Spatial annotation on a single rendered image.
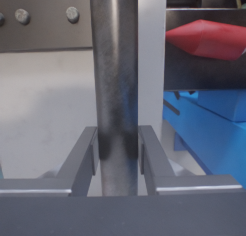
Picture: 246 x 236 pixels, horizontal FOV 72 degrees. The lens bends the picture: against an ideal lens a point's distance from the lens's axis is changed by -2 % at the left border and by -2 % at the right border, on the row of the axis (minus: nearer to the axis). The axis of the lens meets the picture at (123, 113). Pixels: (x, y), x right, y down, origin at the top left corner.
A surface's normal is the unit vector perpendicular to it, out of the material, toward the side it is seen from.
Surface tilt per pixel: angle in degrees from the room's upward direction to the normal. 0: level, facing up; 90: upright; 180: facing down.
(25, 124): 0
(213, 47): 34
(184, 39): 44
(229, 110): 90
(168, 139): 0
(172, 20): 0
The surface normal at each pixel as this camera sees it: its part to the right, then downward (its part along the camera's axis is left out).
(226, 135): -1.00, 0.02
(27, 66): 0.00, 0.25
